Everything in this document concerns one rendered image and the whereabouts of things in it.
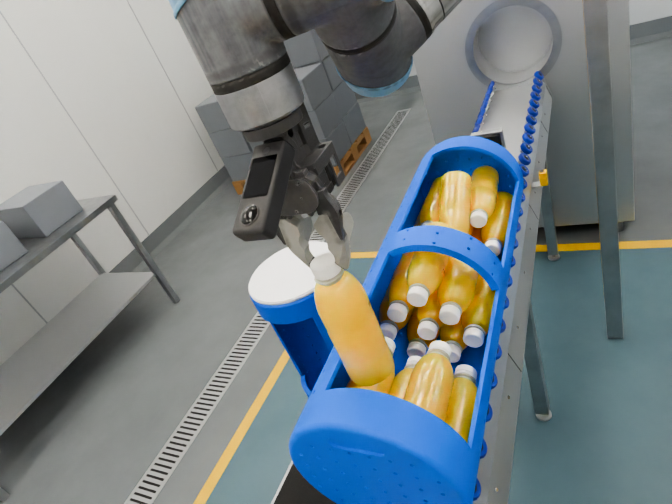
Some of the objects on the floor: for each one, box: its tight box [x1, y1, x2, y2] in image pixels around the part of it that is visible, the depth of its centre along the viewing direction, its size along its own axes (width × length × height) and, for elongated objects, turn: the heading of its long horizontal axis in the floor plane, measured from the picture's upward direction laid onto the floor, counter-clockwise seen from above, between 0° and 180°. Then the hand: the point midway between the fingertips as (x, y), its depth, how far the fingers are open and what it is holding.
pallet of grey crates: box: [195, 29, 372, 195], centre depth 457 cm, size 120×80×119 cm
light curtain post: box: [582, 0, 623, 339], centre depth 165 cm, size 6×6×170 cm
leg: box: [524, 299, 552, 421], centre depth 175 cm, size 6×6×63 cm
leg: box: [541, 158, 560, 261], centre depth 244 cm, size 6×6×63 cm
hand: (325, 265), depth 64 cm, fingers closed on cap, 4 cm apart
